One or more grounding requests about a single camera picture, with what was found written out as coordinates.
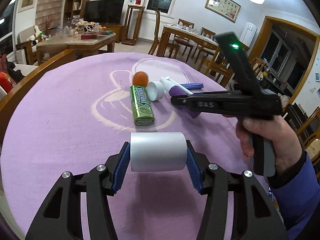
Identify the purple tablecloth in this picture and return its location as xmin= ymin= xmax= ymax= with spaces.
xmin=0 ymin=52 xmax=271 ymax=240

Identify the white air conditioner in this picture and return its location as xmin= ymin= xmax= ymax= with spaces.
xmin=239 ymin=22 xmax=257 ymax=47

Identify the red cushion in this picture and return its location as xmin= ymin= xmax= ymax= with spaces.
xmin=0 ymin=72 xmax=16 ymax=93

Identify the black television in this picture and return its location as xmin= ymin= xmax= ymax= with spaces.
xmin=84 ymin=0 xmax=125 ymax=24

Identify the person right hand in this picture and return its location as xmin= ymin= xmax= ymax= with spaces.
xmin=236 ymin=116 xmax=303 ymax=174

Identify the framed flower painting right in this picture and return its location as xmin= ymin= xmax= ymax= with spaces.
xmin=205 ymin=0 xmax=241 ymax=23

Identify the green doublemint gum tin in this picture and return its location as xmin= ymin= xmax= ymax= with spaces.
xmin=130 ymin=85 xmax=155 ymax=126

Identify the wooden dining chair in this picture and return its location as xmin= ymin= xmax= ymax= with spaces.
xmin=147 ymin=10 xmax=181 ymax=59
xmin=197 ymin=46 xmax=234 ymax=88

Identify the wooden sofa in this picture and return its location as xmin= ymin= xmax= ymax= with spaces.
xmin=0 ymin=49 xmax=76 ymax=144

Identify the wooden dining chair left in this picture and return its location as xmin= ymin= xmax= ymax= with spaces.
xmin=147 ymin=10 xmax=181 ymax=59

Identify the white cylinder container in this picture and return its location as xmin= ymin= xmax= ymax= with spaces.
xmin=130 ymin=132 xmax=187 ymax=172

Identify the wooden bookshelf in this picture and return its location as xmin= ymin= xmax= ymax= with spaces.
xmin=63 ymin=0 xmax=90 ymax=25

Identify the purple spray bottle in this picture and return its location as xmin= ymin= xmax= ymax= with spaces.
xmin=160 ymin=77 xmax=200 ymax=119

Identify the tall wooden plant stand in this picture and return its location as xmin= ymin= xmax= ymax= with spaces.
xmin=121 ymin=4 xmax=145 ymax=46

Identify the orange ball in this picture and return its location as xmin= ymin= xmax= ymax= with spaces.
xmin=132 ymin=72 xmax=149 ymax=87

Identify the wooden dining table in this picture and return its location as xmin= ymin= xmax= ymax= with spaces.
xmin=152 ymin=24 xmax=249 ymax=57

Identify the person right forearm blue sleeve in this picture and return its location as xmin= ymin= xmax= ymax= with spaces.
xmin=268 ymin=150 xmax=319 ymax=239

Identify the wooden coffee table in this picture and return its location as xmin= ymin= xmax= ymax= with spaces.
xmin=36 ymin=33 xmax=116 ymax=65

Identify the wooden dining chair near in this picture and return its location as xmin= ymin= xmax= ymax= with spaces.
xmin=197 ymin=46 xmax=234 ymax=88

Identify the blue clip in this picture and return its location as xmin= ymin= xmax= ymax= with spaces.
xmin=181 ymin=83 xmax=204 ymax=90

